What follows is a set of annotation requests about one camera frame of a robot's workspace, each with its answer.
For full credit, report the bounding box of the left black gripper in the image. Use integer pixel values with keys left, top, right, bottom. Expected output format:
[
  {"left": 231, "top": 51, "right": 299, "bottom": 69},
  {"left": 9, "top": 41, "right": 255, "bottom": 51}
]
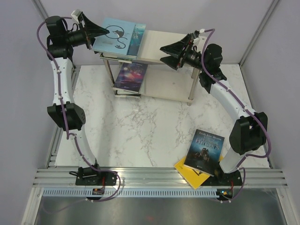
[{"left": 64, "top": 15, "right": 111, "bottom": 54}]

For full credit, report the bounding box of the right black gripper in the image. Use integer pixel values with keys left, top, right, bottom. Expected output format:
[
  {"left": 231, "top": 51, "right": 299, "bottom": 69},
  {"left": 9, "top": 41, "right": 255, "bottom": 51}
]
[{"left": 160, "top": 34, "right": 208, "bottom": 72}]

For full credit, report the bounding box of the light blue OS book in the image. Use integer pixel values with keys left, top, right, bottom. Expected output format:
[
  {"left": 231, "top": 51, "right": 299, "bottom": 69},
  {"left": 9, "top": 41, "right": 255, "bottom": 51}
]
[{"left": 92, "top": 17, "right": 135, "bottom": 55}]

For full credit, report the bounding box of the teal ocean cover book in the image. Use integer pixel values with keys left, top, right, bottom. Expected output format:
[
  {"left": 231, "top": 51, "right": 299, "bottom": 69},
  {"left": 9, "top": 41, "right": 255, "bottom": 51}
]
[{"left": 126, "top": 23, "right": 146, "bottom": 56}]

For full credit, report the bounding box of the green yellow fantasy book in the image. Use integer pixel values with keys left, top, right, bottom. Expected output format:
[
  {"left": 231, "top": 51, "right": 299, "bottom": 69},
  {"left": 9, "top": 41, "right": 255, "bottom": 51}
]
[{"left": 100, "top": 52, "right": 137, "bottom": 61}]

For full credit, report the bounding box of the purple Robinson Crusoe book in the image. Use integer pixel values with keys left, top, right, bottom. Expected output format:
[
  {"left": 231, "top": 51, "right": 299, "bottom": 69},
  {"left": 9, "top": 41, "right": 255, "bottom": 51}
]
[{"left": 113, "top": 62, "right": 148, "bottom": 94}]

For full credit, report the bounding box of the black Moon and Sixpence book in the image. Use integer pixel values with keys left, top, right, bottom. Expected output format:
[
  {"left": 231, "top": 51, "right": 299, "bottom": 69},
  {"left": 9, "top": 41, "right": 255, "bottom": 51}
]
[{"left": 115, "top": 93, "right": 141, "bottom": 98}]

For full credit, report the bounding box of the pale green G book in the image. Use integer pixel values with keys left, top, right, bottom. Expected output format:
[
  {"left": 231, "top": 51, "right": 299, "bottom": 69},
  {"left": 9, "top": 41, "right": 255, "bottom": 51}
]
[{"left": 114, "top": 70, "right": 150, "bottom": 97}]

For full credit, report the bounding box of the dark castle cover book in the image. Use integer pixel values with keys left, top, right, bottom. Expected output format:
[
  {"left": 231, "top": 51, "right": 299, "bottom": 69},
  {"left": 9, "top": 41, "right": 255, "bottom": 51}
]
[{"left": 183, "top": 129, "right": 225, "bottom": 176}]

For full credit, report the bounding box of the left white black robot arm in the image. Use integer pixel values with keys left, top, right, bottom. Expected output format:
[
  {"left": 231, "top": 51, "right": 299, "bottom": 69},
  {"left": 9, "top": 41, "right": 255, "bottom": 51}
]
[{"left": 45, "top": 10, "right": 110, "bottom": 186}]

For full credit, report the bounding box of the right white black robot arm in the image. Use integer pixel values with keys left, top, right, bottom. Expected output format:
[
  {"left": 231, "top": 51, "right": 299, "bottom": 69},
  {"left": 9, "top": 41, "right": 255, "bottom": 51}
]
[{"left": 160, "top": 30, "right": 271, "bottom": 185}]

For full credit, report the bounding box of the white two-tier wooden shelf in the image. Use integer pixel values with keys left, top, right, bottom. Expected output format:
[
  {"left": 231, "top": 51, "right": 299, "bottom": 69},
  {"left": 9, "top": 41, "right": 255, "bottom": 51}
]
[{"left": 99, "top": 29, "right": 208, "bottom": 106}]

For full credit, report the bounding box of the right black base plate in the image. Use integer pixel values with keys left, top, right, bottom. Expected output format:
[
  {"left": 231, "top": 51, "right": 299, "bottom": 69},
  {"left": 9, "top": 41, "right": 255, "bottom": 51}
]
[{"left": 201, "top": 173, "right": 245, "bottom": 203}]

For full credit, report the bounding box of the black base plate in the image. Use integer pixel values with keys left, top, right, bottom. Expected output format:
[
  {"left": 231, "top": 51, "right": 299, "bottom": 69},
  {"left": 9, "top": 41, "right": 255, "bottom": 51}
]
[
  {"left": 201, "top": 173, "right": 245, "bottom": 203},
  {"left": 69, "top": 167, "right": 121, "bottom": 202}
]

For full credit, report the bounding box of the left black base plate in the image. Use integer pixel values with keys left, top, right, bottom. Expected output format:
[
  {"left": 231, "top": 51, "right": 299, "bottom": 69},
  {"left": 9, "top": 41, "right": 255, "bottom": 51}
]
[{"left": 69, "top": 167, "right": 121, "bottom": 202}]

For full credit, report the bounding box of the white slotted cable duct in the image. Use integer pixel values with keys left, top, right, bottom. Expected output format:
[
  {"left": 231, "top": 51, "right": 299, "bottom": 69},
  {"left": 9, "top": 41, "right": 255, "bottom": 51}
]
[{"left": 42, "top": 187, "right": 219, "bottom": 198}]

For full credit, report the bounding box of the aluminium front frame rail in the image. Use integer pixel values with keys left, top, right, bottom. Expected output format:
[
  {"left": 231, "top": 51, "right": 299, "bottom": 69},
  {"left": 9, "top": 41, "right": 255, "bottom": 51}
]
[{"left": 33, "top": 166, "right": 288, "bottom": 188}]

